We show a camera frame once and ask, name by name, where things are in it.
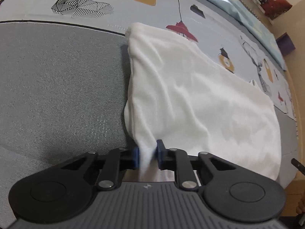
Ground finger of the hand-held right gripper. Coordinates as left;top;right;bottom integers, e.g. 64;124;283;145
291;158;305;175

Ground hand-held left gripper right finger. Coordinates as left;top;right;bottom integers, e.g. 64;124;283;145
156;139;241;190

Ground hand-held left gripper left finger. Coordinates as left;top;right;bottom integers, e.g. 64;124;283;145
54;147;140;190

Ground white garment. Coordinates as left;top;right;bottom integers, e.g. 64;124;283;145
123;22;282;184

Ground light blue patterned sheet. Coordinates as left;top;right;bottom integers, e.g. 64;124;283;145
170;0;287;71

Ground dark red pillow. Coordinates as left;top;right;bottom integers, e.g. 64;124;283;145
260;0;292;20

